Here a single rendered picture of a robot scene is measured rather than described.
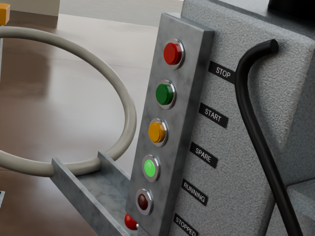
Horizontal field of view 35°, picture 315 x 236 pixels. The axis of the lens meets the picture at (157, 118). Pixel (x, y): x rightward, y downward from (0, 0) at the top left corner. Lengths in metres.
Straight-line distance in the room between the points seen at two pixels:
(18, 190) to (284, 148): 2.60
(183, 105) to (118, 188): 0.50
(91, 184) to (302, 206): 0.61
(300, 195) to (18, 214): 2.39
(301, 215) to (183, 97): 0.19
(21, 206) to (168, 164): 2.31
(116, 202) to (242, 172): 0.50
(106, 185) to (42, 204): 1.87
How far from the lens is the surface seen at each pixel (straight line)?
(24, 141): 3.60
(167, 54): 0.59
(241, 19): 0.54
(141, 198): 0.67
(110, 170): 1.07
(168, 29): 0.60
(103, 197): 1.03
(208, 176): 0.59
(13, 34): 1.36
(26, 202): 2.94
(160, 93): 0.60
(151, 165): 0.64
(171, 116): 0.60
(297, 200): 0.54
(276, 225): 0.55
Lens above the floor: 1.60
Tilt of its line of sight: 22 degrees down
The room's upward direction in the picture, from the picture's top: 11 degrees clockwise
